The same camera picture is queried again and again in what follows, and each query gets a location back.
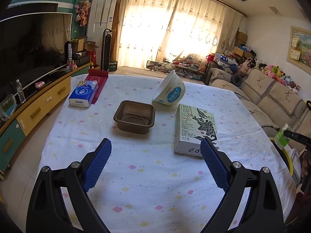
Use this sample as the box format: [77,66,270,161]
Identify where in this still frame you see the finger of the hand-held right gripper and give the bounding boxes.
[283,129,311,147]

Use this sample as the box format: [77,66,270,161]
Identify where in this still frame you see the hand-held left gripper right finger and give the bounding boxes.
[200,138,285,233]

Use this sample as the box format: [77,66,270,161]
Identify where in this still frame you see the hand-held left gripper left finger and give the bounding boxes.
[26,138,112,233]

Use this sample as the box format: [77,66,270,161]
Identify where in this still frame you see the green label plastic bottle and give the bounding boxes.
[277,124,292,151]

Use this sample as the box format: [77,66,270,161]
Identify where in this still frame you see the yellow rimmed trash bin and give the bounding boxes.
[271,136,303,192]

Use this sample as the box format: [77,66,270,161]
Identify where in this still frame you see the white green tea box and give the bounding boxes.
[174,103,219,157]

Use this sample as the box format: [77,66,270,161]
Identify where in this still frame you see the plastic bag of papers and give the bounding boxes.
[288,147,303,182]

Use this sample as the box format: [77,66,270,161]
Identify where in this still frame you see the white dotted tablecloth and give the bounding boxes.
[36,73,297,233]

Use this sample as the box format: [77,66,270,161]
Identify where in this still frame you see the beige patterned sofa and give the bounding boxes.
[203,62,311,151]

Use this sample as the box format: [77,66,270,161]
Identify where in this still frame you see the brown plastic tray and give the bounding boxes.
[113,100,156,135]

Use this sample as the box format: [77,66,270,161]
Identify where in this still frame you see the pile of plush toys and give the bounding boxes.
[237,58,302,95]

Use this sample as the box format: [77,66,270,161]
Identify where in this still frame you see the blue white tissue pack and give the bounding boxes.
[68,80,99,108]

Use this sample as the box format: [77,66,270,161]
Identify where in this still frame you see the yellow green television cabinet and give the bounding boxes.
[0,62,94,174]

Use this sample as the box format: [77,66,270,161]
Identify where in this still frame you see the white paper bowl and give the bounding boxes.
[152,70,186,106]

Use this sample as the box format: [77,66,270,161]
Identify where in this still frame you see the framed flower painting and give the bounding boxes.
[286,25,311,68]

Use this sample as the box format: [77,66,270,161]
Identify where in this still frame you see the red flat packet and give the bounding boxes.
[84,68,109,103]

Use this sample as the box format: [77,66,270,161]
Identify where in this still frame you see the clear water bottle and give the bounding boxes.
[16,79,26,103]

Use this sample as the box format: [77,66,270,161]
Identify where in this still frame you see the star print bag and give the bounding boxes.
[214,53,234,67]

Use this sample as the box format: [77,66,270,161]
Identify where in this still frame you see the cluttered glass coffee table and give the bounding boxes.
[146,59,204,79]

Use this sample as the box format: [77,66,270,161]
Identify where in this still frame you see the black storage box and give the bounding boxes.
[73,50,91,66]

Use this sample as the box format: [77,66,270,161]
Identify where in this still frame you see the stack of cardboard boxes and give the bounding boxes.
[233,31,254,59]

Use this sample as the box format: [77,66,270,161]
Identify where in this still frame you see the black tower fan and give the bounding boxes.
[101,28,113,72]

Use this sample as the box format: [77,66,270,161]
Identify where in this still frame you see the tall black white box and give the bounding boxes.
[64,42,73,65]

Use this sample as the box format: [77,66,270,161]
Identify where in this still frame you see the open cardboard box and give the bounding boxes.
[84,41,100,51]
[71,36,88,51]

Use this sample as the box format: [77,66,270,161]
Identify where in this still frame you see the curved black television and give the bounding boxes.
[0,12,73,95]

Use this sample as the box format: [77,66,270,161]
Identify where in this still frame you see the cream embroidered curtains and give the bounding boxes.
[117,0,243,70]

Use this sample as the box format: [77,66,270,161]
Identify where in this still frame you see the white standing air conditioner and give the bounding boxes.
[87,0,118,71]

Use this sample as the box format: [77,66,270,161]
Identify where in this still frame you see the artificial flower decoration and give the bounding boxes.
[75,0,91,27]

